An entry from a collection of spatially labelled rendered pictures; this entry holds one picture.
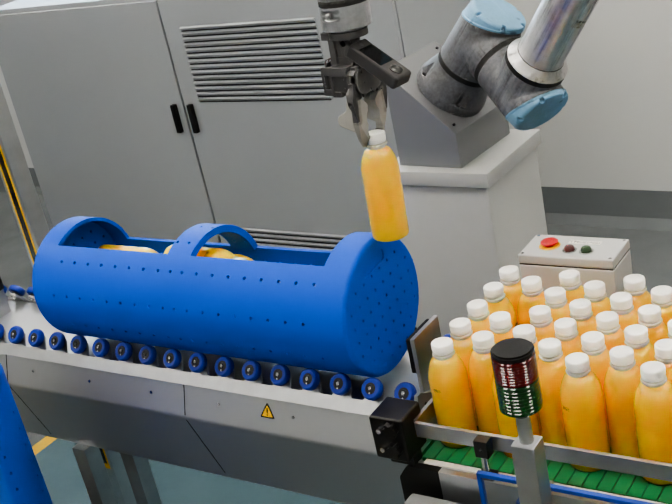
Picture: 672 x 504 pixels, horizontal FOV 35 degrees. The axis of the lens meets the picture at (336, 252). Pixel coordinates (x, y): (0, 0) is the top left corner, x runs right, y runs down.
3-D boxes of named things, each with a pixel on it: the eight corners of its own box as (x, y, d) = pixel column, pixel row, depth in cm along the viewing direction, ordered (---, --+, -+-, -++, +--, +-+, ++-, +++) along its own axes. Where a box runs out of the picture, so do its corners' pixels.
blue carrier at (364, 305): (133, 292, 278) (95, 195, 265) (431, 325, 229) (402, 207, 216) (58, 356, 258) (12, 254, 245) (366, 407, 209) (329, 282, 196)
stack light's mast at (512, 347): (515, 425, 164) (500, 334, 158) (554, 432, 161) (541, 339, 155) (498, 449, 160) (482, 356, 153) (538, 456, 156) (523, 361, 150)
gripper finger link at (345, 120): (345, 145, 200) (343, 95, 198) (371, 147, 197) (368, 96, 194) (335, 148, 198) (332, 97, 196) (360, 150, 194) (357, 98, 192)
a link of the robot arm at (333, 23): (378, -5, 190) (345, 9, 184) (383, 23, 192) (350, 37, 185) (339, -3, 196) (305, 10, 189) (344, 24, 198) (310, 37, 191)
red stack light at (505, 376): (505, 363, 160) (501, 340, 159) (545, 368, 156) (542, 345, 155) (487, 385, 155) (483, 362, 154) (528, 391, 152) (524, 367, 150)
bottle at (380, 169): (413, 236, 202) (399, 141, 195) (378, 245, 201) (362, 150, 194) (403, 224, 209) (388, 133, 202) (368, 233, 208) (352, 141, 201)
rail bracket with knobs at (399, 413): (401, 436, 204) (391, 390, 200) (434, 442, 200) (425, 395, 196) (375, 466, 197) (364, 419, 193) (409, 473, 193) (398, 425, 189)
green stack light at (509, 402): (510, 392, 162) (505, 363, 160) (550, 397, 158) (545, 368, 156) (492, 415, 157) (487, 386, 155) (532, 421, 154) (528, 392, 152)
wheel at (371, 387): (366, 376, 212) (361, 375, 211) (386, 379, 210) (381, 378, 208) (363, 399, 212) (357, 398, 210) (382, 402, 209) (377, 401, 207)
